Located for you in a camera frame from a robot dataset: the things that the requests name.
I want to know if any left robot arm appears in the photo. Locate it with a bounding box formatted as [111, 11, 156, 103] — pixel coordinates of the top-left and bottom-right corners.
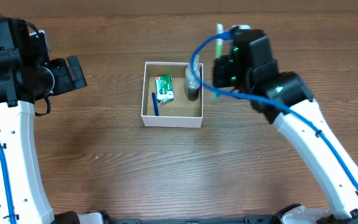
[0, 17, 86, 224]

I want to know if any blue disposable razor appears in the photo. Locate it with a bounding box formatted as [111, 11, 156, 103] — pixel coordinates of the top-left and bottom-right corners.
[152, 92, 160, 116]

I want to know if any green Dettol soap bar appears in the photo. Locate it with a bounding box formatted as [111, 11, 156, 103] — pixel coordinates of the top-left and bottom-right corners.
[155, 75, 174, 103]

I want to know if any green white toothbrush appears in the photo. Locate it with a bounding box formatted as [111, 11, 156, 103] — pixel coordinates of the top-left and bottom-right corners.
[213, 24, 224, 85]

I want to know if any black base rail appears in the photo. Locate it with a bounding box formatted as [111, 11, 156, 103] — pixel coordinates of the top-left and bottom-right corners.
[51, 203, 332, 224]

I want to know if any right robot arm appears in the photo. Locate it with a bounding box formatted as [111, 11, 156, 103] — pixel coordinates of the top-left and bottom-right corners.
[210, 26, 358, 223]

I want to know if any clear foam soap pump bottle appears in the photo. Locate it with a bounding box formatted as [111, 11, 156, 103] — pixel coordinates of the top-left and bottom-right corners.
[184, 55, 201, 101]

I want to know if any pink open cardboard box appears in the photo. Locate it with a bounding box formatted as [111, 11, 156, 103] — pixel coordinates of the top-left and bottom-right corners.
[141, 62, 204, 128]

